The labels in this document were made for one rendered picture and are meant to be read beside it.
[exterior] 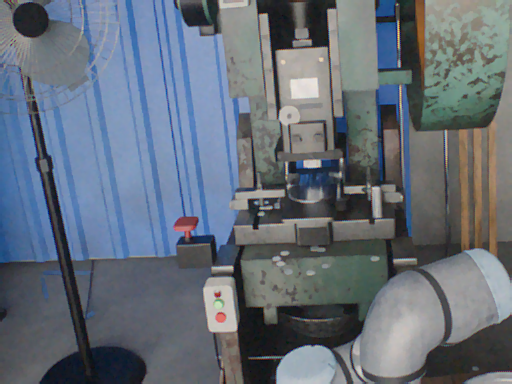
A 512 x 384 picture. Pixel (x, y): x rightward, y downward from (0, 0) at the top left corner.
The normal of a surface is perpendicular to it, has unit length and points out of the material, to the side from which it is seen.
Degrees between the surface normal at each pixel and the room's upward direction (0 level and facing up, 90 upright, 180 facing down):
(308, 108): 90
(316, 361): 8
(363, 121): 90
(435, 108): 133
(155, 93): 90
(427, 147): 90
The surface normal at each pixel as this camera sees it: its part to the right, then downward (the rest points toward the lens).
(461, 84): 0.00, 0.81
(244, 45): -0.06, 0.33
